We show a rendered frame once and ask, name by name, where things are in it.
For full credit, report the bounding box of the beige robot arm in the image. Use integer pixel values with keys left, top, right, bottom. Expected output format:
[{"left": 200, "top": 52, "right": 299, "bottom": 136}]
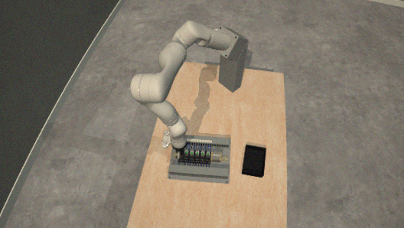
[{"left": 130, "top": 21, "right": 231, "bottom": 148}]

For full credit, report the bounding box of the grey relay panel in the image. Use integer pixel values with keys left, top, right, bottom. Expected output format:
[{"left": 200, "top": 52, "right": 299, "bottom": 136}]
[{"left": 168, "top": 135, "right": 231, "bottom": 184}]

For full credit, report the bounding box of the black rectangular tray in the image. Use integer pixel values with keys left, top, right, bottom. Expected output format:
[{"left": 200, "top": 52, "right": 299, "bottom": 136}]
[{"left": 242, "top": 145, "right": 266, "bottom": 178}]

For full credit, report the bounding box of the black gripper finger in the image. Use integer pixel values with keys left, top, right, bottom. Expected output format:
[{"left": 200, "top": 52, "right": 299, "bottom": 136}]
[{"left": 176, "top": 149, "right": 184, "bottom": 159}]

